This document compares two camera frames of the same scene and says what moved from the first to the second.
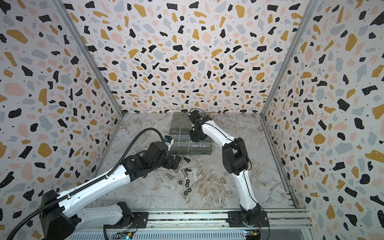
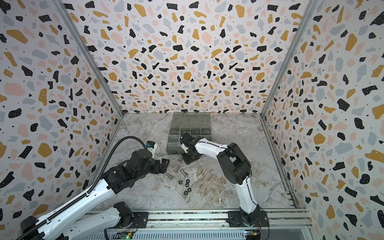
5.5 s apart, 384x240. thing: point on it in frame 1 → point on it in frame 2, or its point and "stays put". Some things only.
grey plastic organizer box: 179,130 stays put
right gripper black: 195,132 → 187,148
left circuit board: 124,235 stays put
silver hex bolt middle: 177,170 stays put
